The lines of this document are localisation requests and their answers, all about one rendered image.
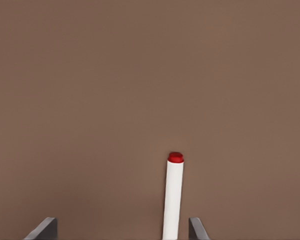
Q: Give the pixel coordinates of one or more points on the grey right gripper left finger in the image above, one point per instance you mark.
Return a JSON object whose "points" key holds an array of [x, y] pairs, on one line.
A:
{"points": [[45, 230]]}

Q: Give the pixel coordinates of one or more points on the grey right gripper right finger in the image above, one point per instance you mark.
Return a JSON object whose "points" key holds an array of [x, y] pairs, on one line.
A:
{"points": [[196, 230]]}

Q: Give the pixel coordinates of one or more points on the white marker with red end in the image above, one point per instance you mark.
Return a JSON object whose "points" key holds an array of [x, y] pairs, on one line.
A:
{"points": [[173, 200]]}

